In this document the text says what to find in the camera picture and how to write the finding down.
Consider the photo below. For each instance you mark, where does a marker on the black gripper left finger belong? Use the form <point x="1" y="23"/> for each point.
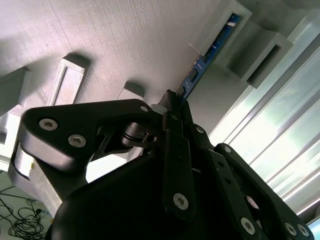
<point x="75" y="120"/>

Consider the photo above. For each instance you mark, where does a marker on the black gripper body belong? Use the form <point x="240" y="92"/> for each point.
<point x="112" y="212"/>

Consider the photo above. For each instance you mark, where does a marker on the blue RAM stick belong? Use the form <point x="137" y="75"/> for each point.
<point x="197" y="72"/>

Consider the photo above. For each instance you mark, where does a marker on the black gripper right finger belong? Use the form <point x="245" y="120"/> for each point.
<point x="250" y="195"/>

